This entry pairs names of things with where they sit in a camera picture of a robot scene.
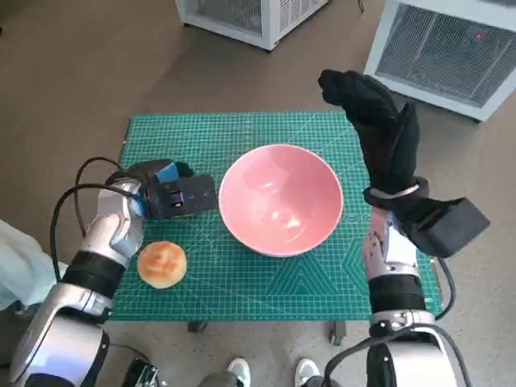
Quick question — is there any black device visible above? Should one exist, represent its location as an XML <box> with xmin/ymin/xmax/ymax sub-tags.
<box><xmin>123</xmin><ymin>356</ymin><xmax>162</xmax><ymax>387</ymax></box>

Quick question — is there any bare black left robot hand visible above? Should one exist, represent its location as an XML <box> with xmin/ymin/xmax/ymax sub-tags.
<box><xmin>135</xmin><ymin>159</ymin><xmax>195</xmax><ymax>186</ymax></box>

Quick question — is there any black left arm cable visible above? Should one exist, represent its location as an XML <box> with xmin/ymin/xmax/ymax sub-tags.
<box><xmin>50</xmin><ymin>156</ymin><xmax>140</xmax><ymax>283</ymax></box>

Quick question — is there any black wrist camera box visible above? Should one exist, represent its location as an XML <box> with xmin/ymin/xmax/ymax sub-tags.
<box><xmin>397</xmin><ymin>196</ymin><xmax>491</xmax><ymax>259</ymax></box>
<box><xmin>141</xmin><ymin>173</ymin><xmax>217</xmax><ymax>220</ymax></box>

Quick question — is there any person's leg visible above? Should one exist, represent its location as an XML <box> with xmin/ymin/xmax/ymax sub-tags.
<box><xmin>0</xmin><ymin>219</ymin><xmax>68</xmax><ymax>311</ymax></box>

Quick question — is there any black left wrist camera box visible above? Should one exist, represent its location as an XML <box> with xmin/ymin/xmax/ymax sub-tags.
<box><xmin>141</xmin><ymin>173</ymin><xmax>217</xmax><ymax>220</ymax></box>

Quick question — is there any large white mesh cage box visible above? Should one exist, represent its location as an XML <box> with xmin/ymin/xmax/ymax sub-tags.
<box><xmin>362</xmin><ymin>0</ymin><xmax>516</xmax><ymax>122</ymax></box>

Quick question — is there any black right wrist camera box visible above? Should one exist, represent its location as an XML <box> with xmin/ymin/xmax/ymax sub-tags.
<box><xmin>397</xmin><ymin>196</ymin><xmax>491</xmax><ymax>259</ymax></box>

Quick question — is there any pink bowl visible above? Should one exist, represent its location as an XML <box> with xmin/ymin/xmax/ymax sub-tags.
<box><xmin>218</xmin><ymin>144</ymin><xmax>345</xmax><ymax>259</ymax></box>

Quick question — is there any round toy bread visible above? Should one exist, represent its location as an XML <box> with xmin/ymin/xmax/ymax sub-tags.
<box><xmin>136</xmin><ymin>240</ymin><xmax>189</xmax><ymax>289</ymax></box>

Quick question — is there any small white mesh cage box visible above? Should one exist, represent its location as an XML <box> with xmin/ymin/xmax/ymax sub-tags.
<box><xmin>174</xmin><ymin>0</ymin><xmax>330</xmax><ymax>52</ymax></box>

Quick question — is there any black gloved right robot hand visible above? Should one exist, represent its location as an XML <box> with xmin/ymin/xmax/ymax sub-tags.
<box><xmin>317</xmin><ymin>69</ymin><xmax>422</xmax><ymax>191</ymax></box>

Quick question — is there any person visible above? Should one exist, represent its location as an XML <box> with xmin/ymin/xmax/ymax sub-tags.
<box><xmin>199</xmin><ymin>356</ymin><xmax>323</xmax><ymax>387</ymax></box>

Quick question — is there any green cutting mat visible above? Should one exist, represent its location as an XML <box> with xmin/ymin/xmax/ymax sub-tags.
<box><xmin>107</xmin><ymin>110</ymin><xmax>441</xmax><ymax>323</ymax></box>

